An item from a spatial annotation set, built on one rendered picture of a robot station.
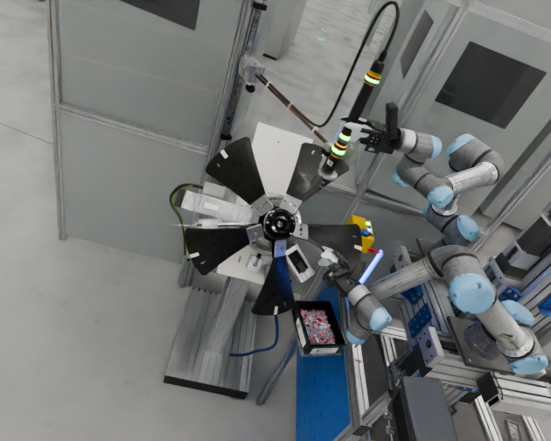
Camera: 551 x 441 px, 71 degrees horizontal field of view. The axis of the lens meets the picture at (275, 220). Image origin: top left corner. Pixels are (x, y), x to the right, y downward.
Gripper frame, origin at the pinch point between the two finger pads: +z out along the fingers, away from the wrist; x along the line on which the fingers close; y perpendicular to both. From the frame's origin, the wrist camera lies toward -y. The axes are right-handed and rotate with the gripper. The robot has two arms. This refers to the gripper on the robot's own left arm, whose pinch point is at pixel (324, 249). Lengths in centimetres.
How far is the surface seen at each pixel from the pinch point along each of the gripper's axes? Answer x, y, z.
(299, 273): 17.8, 3.7, 4.5
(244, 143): -26, 18, 39
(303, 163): -18.7, -5.0, 30.0
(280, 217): -8.2, 13.3, 15.1
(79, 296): 109, 77, 96
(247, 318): 111, -8, 40
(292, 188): -11.7, 2.0, 24.6
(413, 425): -7, 23, -62
